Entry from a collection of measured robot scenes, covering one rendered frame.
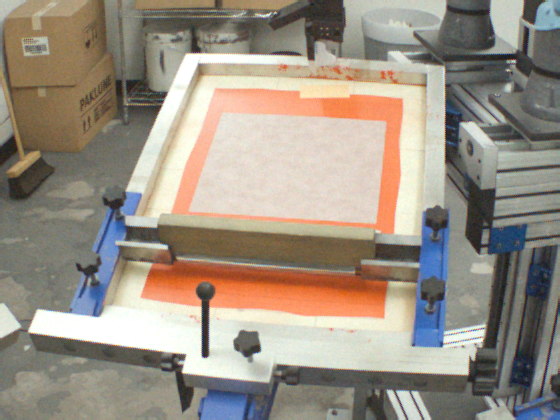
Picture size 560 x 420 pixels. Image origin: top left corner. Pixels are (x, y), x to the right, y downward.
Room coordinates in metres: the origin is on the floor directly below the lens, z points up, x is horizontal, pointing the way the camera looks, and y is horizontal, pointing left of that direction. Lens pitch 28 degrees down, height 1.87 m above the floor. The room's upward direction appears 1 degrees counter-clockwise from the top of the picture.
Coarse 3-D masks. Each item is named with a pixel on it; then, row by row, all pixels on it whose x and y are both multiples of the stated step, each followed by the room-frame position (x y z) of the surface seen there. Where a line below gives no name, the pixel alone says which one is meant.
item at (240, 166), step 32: (224, 96) 1.78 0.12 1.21; (256, 96) 1.77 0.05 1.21; (288, 96) 1.77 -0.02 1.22; (224, 128) 1.67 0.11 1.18; (256, 128) 1.66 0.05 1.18; (288, 128) 1.66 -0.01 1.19; (192, 160) 1.58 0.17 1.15; (224, 160) 1.57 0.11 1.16; (256, 160) 1.57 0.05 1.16; (288, 160) 1.56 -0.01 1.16; (192, 192) 1.49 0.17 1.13; (224, 192) 1.48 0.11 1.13; (256, 192) 1.48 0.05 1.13; (160, 288) 1.26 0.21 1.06; (192, 288) 1.26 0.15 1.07; (224, 288) 1.25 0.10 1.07; (256, 288) 1.25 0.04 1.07
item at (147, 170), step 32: (192, 64) 1.86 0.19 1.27; (224, 64) 1.85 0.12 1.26; (256, 64) 1.84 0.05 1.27; (288, 64) 1.83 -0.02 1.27; (352, 64) 1.82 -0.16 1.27; (384, 64) 1.81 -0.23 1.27; (416, 64) 1.81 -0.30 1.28; (160, 128) 1.64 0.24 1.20; (160, 160) 1.56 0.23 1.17; (128, 320) 1.15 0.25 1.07; (160, 320) 1.15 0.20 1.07; (192, 320) 1.15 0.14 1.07; (224, 320) 1.15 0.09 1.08
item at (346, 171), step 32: (352, 96) 1.76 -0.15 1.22; (320, 128) 1.65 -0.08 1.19; (352, 128) 1.65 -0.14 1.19; (384, 128) 1.64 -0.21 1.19; (320, 160) 1.56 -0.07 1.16; (352, 160) 1.55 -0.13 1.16; (384, 160) 1.55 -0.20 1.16; (288, 192) 1.47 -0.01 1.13; (320, 192) 1.47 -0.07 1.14; (352, 192) 1.46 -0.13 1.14; (384, 192) 1.46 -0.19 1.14; (352, 224) 1.38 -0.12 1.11; (384, 224) 1.38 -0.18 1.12; (288, 288) 1.25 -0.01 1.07; (320, 288) 1.24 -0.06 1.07; (352, 288) 1.24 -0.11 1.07; (384, 288) 1.23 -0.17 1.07
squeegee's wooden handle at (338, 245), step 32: (160, 224) 1.28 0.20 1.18; (192, 224) 1.27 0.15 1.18; (224, 224) 1.27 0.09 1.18; (256, 224) 1.26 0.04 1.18; (288, 224) 1.26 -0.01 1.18; (320, 224) 1.26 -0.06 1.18; (224, 256) 1.28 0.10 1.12; (256, 256) 1.26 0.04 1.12; (288, 256) 1.25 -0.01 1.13; (320, 256) 1.24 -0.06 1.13; (352, 256) 1.23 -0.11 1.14
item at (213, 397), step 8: (208, 392) 0.96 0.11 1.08; (216, 392) 0.96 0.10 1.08; (224, 392) 0.96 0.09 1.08; (232, 392) 0.96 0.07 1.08; (208, 400) 0.95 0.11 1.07; (216, 400) 0.95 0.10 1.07; (224, 400) 0.95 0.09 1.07; (232, 400) 0.94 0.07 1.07; (240, 400) 0.94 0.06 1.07; (248, 400) 0.95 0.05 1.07; (208, 408) 0.93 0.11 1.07; (216, 408) 0.93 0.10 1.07; (224, 408) 0.93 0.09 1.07; (232, 408) 0.93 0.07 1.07; (240, 408) 0.93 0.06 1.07; (248, 408) 0.95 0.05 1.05; (208, 416) 0.92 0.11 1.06; (216, 416) 0.92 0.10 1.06; (224, 416) 0.92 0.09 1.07; (232, 416) 0.92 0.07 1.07; (240, 416) 0.92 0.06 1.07
